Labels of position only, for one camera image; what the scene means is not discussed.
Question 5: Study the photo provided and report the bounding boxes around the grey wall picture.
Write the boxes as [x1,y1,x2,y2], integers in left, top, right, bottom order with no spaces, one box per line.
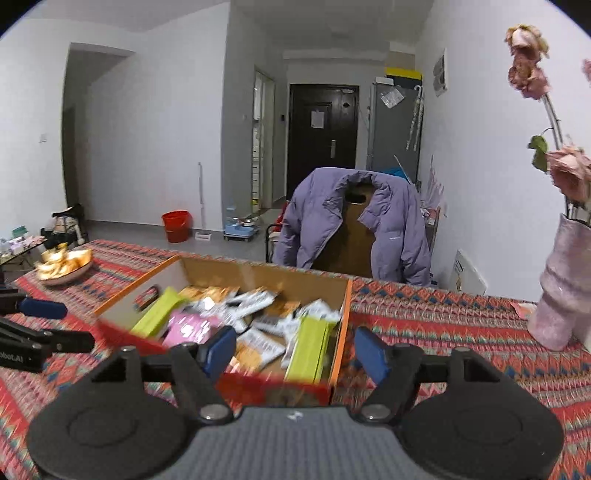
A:
[433,48,448,97]

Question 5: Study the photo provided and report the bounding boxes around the pink snack pouch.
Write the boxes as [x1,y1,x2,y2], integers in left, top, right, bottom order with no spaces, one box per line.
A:
[161,310,222,349]

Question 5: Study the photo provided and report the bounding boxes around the dark entrance door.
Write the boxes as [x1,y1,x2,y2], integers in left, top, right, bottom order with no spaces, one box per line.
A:
[288,84,360,201]

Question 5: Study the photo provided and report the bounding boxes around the yellow black box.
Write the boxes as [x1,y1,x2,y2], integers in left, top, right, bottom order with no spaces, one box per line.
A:
[385,67,423,86]

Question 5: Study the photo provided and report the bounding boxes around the low cluttered side table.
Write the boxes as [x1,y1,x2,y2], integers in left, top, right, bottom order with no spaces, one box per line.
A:
[0,226,47,273]

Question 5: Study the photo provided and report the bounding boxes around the cardboard box with orange rim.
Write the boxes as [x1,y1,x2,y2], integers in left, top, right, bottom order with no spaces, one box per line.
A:
[95,255,354,407]

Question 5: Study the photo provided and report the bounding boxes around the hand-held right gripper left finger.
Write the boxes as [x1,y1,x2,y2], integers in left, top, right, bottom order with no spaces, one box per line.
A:
[91,324,238,425]

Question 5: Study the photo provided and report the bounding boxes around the bowl of golden pieces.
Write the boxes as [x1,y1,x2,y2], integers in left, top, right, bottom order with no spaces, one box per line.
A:
[36,247,94,282]

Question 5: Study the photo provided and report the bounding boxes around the red plastic bucket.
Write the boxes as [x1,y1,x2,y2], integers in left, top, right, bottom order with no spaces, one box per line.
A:
[161,210,191,244]

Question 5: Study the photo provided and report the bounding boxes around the green snack box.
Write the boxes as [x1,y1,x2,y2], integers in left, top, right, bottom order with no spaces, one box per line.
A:
[283,314,340,384]
[130,286,189,341]

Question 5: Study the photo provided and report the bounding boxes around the small brown carton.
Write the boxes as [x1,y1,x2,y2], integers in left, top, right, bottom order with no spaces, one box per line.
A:
[388,48,419,70]

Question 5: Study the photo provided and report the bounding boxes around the black and white bag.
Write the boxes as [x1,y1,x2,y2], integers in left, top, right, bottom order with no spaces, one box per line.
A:
[44,204,88,250]

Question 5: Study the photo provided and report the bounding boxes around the grey refrigerator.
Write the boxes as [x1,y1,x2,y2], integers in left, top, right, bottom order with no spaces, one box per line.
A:
[368,82,423,178]

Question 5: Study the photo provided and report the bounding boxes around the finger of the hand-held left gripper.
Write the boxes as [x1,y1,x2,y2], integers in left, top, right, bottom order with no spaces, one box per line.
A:
[0,318,96,354]
[0,286,68,320]

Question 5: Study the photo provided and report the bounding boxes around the colourful patterned tablecloth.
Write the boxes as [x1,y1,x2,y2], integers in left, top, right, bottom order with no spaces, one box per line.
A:
[0,239,591,480]

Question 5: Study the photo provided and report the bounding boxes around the dried pink flowers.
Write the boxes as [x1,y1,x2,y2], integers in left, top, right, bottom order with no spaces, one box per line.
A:
[504,24,591,217]

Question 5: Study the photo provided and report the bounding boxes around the pink textured vase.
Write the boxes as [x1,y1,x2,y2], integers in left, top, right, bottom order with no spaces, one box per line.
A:
[527,213,591,352]

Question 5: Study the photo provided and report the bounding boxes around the pile of snack packets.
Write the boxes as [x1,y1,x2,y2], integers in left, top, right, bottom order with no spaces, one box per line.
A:
[178,284,342,374]

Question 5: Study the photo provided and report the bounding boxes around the purple puffer jacket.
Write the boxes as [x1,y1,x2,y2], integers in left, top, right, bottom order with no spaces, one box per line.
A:
[273,167,432,287]

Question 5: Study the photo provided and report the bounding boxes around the blue pet feeder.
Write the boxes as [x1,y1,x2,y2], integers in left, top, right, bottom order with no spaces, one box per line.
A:
[223,210,259,243]

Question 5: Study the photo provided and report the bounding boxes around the black trolley cart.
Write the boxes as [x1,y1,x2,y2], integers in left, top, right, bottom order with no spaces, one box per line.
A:
[264,223,287,264]

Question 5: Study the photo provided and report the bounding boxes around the small storage rack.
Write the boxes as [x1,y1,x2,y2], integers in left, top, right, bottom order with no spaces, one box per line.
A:
[420,205,441,259]

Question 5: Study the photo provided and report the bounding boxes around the white flat panel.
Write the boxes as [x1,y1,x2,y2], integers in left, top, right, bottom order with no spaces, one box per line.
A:
[452,249,488,296]

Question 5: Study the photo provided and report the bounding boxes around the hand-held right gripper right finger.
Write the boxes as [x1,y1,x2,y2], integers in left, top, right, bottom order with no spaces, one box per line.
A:
[353,325,504,425]

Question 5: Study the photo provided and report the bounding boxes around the brown wooden chair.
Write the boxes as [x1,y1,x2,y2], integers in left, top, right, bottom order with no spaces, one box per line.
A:
[311,178,379,278]

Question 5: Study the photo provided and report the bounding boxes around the white folded umbrella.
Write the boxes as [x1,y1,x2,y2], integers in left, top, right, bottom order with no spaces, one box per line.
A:
[406,85,424,151]

